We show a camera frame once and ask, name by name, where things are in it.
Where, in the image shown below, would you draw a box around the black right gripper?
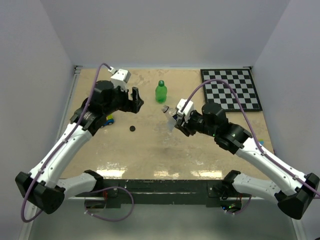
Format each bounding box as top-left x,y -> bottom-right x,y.
175,109 -> 218,137

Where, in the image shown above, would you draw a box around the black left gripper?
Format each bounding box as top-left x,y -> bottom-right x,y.
104,83 -> 144,116

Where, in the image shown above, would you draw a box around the clear Pepsi bottle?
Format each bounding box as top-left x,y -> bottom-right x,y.
161,105 -> 178,132

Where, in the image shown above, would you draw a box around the black bottle cap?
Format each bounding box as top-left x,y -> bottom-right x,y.
129,125 -> 136,132

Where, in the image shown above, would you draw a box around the green plastic bottle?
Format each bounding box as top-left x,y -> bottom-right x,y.
155,83 -> 168,104

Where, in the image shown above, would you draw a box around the green bottle cap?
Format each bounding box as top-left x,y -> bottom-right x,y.
158,80 -> 165,86

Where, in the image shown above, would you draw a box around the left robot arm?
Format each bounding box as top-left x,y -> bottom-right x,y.
15,80 -> 144,214

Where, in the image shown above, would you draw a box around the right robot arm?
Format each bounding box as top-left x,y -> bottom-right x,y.
175,99 -> 320,220

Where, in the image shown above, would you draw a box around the colourful toy car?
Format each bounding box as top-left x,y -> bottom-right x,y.
100,114 -> 115,128

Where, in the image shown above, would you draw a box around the black white chessboard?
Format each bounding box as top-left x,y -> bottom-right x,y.
200,68 -> 262,112

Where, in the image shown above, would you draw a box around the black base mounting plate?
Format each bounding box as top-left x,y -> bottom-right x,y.
74,178 -> 253,209

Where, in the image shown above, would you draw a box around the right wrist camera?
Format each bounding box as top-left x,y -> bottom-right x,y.
176,98 -> 195,122

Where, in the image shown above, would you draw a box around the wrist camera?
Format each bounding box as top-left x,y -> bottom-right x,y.
176,98 -> 195,122
108,67 -> 131,92

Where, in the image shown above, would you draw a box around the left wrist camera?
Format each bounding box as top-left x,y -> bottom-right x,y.
108,67 -> 131,92

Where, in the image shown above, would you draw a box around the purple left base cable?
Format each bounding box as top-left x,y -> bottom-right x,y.
84,186 -> 135,222

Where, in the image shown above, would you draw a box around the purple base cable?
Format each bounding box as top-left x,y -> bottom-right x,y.
223,194 -> 253,216
84,186 -> 135,222

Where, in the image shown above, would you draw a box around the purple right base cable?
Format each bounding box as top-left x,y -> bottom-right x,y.
223,194 -> 253,216

